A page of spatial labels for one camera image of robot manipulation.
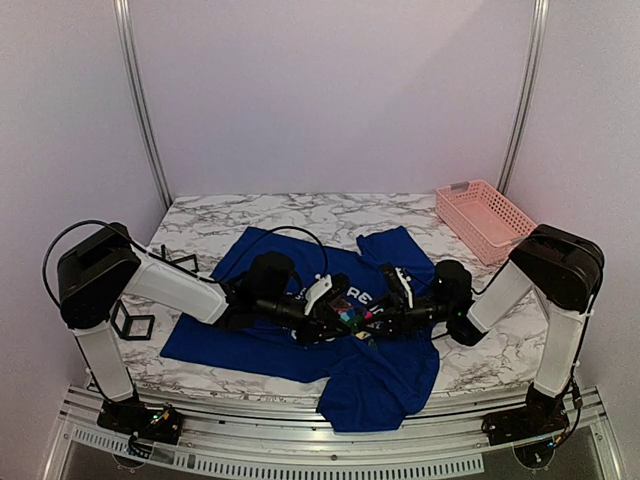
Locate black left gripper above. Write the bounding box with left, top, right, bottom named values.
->
left=257, top=296, right=352, bottom=349

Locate blue printed t-shirt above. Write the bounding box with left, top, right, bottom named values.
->
left=161, top=227, right=440, bottom=433

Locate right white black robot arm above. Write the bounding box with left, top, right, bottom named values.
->
left=363, top=224, right=605, bottom=436

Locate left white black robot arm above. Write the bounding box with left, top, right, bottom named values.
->
left=55, top=222, right=350, bottom=434

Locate pink perforated plastic basket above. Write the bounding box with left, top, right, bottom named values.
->
left=436, top=180, right=537, bottom=265

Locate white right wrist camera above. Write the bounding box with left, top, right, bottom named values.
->
left=381, top=264, right=414, bottom=309

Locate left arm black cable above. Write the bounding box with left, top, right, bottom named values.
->
left=41, top=218, right=331, bottom=306

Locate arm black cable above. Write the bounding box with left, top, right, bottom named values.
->
left=429, top=279, right=605, bottom=401
left=41, top=218, right=331, bottom=306

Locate aluminium front rail frame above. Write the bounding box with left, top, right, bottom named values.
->
left=43, top=387, right=624, bottom=479

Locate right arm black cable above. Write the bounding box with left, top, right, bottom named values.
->
left=429, top=279, right=605, bottom=401

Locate right aluminium corner post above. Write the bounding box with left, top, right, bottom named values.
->
left=496, top=0, right=550, bottom=196

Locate aluminium corner post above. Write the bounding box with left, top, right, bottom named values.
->
left=113, top=0, right=173, bottom=210
left=496, top=0, right=550, bottom=196

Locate left aluminium corner post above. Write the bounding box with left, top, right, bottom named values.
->
left=113, top=0, right=173, bottom=210

